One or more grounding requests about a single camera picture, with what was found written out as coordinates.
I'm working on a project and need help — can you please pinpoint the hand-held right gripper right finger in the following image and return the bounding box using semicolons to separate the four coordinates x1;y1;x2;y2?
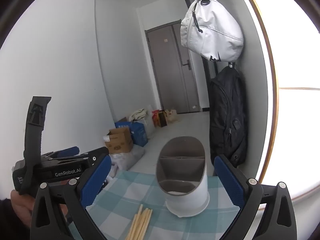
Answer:
213;154;298;240

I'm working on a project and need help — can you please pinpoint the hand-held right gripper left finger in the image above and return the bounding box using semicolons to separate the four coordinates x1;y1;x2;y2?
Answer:
30;154;112;240

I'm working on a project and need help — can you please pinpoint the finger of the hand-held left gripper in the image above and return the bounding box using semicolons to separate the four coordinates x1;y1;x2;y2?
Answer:
50;147;110;167
41;146;80;161

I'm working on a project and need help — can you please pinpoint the white grey utensil holder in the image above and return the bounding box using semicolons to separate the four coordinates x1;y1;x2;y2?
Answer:
155;136;210;218

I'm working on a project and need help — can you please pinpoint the bundle of wooden chopsticks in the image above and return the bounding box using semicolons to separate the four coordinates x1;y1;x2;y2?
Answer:
124;204;153;240

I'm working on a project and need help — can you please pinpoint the white shoulder bag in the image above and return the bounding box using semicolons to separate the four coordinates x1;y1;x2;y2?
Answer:
180;0;244;62

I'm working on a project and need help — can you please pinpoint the person's left forearm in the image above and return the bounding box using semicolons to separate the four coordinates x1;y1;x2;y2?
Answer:
0;199;32;240

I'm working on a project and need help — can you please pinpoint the person's left hand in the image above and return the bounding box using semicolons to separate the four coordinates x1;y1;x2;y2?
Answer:
10;189;35;228

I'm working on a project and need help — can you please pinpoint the brown cardboard box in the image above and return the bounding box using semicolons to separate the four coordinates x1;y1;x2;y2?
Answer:
104;127;134;155

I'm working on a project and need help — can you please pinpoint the grey plastic parcel bag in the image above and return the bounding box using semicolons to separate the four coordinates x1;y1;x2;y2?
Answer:
110;146;145;178

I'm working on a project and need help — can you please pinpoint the teal checked tablecloth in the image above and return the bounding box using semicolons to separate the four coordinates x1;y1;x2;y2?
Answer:
69;171;247;240

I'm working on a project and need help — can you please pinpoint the blue cardboard box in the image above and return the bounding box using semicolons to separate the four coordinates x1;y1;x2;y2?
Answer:
115;121;148;147

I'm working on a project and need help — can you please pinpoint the cream folded cloth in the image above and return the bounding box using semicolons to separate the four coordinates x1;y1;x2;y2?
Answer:
129;109;148;122

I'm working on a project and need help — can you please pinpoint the white plastic bag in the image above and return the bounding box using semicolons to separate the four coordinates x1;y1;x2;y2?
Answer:
140;105;157;139

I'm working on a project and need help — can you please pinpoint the black backpack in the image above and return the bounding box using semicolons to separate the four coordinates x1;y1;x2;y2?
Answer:
209;66;248;168

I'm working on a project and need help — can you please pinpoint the black yellow paper bag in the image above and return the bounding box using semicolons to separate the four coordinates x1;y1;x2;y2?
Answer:
158;110;168;127

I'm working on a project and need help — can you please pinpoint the beige shopping bag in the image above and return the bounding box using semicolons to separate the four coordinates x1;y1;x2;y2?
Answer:
166;109;181;123

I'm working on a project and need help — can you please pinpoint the grey entrance door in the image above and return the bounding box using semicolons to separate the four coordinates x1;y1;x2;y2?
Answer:
145;23;202;114

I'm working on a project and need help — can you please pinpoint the large bright window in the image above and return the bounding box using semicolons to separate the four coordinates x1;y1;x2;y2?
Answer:
236;0;320;205

